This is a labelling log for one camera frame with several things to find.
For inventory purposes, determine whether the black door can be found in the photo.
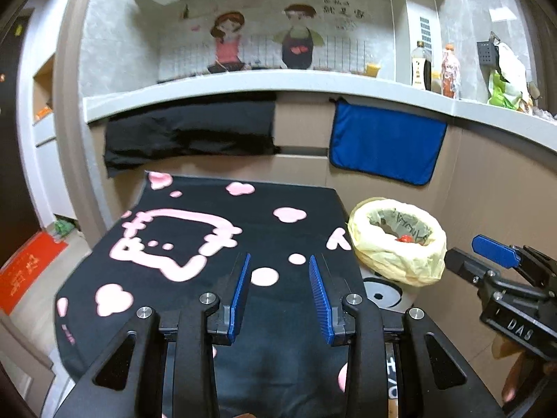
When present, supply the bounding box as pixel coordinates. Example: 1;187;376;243
0;13;40;266

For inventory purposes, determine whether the blue towel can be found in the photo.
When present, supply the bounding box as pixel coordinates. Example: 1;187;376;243
328;100;448;186

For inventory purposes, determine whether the black hanging cloth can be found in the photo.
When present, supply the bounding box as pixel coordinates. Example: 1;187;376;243
102;99;281;179

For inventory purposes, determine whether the orange drink bottle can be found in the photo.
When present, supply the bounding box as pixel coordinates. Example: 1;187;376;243
441;44;461;99

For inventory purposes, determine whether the red door mat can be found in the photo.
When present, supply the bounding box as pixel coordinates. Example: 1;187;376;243
0;232;69;316

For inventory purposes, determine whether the white counter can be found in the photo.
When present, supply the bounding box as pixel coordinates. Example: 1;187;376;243
83;69;557;153

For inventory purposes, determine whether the white plastic bag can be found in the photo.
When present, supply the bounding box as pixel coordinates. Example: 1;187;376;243
496;42;529;92

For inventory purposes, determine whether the white bin with face print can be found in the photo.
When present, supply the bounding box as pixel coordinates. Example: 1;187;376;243
362;276;416;314

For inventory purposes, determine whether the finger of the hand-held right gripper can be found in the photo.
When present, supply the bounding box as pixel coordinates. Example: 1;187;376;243
444;247;549;301
472;234;557;286

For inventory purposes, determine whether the white vented pipe cover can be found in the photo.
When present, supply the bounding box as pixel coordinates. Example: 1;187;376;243
389;0;440;83

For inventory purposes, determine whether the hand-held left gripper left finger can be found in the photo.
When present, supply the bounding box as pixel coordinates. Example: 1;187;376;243
65;253;252;418

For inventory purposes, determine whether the black blanket with pink print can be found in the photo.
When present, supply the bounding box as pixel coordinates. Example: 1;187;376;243
54;171;366;405

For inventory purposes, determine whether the black utensil holder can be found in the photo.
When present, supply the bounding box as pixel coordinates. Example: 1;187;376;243
476;32;499;68

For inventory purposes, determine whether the dark sauce bottle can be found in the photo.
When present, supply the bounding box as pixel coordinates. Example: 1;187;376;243
411;41;433;91

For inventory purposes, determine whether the person's right hand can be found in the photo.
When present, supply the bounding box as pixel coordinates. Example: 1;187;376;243
491;337;544;403

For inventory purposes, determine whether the cartoon wall sticker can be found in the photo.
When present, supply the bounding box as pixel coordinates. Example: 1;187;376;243
157;0;399;81

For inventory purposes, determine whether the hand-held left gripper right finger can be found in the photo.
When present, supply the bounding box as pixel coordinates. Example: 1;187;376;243
308;255;505;418

